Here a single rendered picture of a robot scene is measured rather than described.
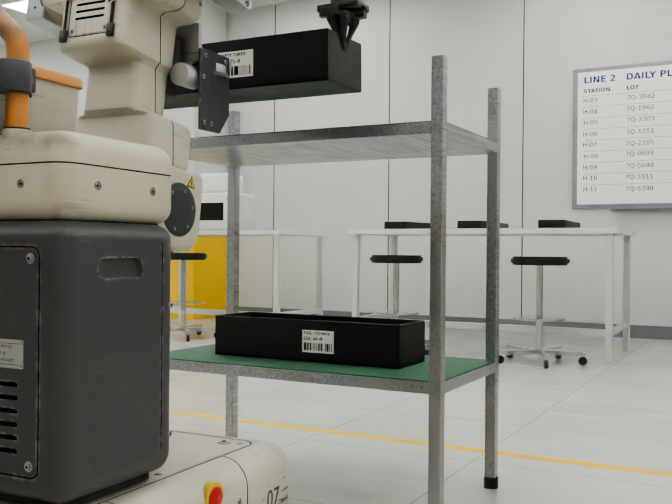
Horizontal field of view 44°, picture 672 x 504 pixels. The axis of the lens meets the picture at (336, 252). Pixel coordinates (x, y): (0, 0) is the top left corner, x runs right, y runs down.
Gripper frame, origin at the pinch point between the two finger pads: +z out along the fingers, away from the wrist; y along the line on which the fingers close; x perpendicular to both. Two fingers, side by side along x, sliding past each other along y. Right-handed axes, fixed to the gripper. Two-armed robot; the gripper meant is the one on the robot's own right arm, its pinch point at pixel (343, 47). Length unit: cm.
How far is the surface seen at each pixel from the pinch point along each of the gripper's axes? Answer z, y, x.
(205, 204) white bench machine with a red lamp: 12, 305, -374
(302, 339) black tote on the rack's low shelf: 69, 27, -28
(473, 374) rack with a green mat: 77, -18, -36
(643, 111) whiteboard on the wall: -55, -10, -501
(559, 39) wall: -118, 54, -506
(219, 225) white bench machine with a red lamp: 29, 292, -374
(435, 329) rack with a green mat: 64, -17, -13
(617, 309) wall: 97, 9, -501
